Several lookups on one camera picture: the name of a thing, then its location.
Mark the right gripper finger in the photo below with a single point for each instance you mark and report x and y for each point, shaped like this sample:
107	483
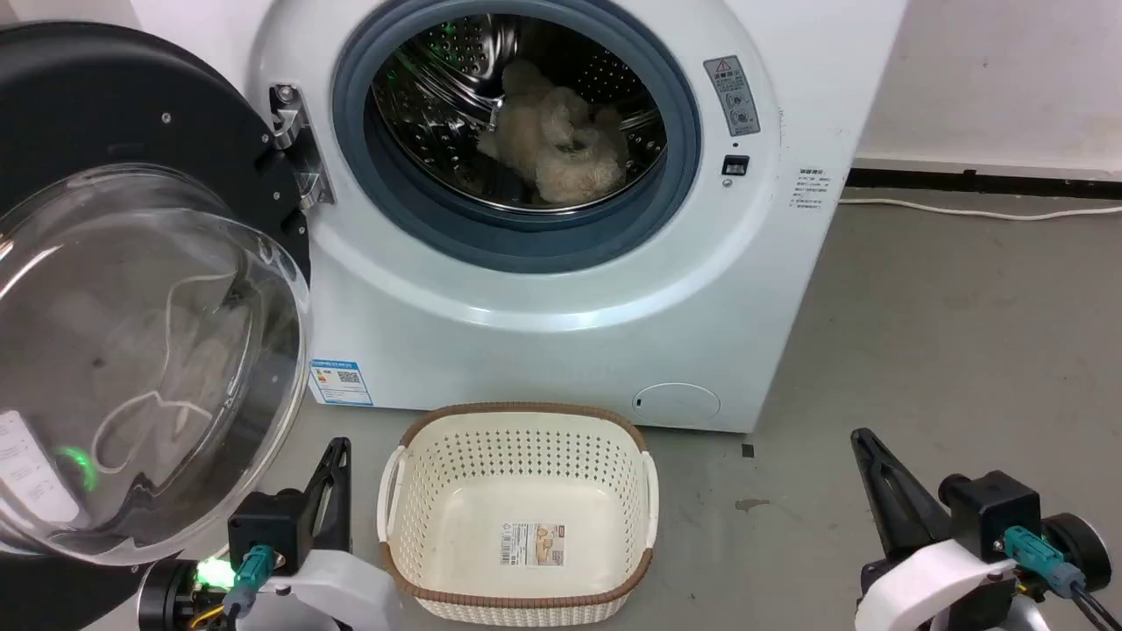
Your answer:
920	499
881	504

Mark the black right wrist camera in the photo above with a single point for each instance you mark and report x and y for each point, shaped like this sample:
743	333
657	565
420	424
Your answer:
995	513

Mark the chrome door hinge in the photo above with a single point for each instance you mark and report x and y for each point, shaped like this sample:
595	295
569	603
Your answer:
296	149

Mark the grey warning sticker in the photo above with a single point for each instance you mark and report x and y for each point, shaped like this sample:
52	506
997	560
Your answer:
733	95

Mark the stainless steel drum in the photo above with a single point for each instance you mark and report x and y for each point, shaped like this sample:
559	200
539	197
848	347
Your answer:
438	96

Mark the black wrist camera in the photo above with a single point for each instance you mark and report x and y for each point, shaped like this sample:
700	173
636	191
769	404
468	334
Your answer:
995	513
267	524

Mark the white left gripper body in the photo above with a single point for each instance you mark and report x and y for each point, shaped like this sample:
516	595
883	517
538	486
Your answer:
337	592

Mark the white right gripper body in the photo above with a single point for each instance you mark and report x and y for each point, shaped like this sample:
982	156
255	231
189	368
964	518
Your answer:
929	587

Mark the white front-load washing machine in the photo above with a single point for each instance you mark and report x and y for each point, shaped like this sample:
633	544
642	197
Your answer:
543	342

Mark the paper basket product label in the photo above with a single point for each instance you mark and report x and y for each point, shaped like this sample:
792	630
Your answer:
533	544

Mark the white text label sticker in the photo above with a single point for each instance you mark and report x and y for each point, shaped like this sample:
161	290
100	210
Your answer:
808	188

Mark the cream fluffy plush toy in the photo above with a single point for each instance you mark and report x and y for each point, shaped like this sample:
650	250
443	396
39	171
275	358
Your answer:
561	145

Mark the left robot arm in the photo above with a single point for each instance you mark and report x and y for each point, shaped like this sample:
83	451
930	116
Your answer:
168	598

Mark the cream perforated laundry basket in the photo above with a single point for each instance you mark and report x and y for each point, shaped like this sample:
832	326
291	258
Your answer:
517	491

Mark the blue energy label sticker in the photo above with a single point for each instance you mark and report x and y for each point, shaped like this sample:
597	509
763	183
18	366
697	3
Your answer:
341	382

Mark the round filter cover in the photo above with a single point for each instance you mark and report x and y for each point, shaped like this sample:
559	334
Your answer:
676	404

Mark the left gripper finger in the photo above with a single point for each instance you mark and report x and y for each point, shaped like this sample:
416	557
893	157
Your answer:
314	521
341	499

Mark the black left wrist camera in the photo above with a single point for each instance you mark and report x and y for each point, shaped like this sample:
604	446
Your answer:
267	524

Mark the black baseboard strip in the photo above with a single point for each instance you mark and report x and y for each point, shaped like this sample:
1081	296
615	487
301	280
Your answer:
982	182

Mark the washer door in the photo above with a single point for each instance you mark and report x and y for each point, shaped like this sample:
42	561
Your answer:
149	350

